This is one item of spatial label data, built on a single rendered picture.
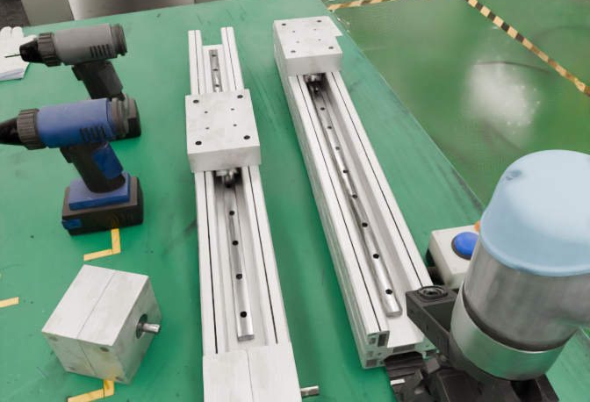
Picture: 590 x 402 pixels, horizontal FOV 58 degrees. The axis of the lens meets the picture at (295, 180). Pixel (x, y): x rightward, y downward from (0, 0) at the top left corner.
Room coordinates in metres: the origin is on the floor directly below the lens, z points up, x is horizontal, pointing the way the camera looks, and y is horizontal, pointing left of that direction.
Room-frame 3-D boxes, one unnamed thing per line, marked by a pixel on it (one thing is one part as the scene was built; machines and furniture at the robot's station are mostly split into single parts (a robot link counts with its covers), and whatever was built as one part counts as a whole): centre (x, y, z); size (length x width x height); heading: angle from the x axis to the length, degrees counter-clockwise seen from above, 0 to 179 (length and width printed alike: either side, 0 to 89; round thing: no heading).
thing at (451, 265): (0.48, -0.23, 0.81); 0.10 x 0.08 x 0.06; 99
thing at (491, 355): (0.21, -0.15, 1.08); 0.08 x 0.08 x 0.05
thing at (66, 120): (0.60, 0.34, 0.89); 0.20 x 0.08 x 0.22; 101
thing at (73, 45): (0.83, 0.39, 0.89); 0.20 x 0.08 x 0.22; 105
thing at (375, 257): (0.73, -0.07, 0.82); 0.80 x 0.10 x 0.09; 9
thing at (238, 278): (0.70, 0.12, 0.82); 0.80 x 0.10 x 0.09; 9
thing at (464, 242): (0.48, -0.24, 0.84); 0.04 x 0.04 x 0.02
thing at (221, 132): (0.70, 0.12, 0.87); 0.16 x 0.11 x 0.07; 9
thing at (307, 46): (0.98, -0.03, 0.87); 0.16 x 0.11 x 0.07; 9
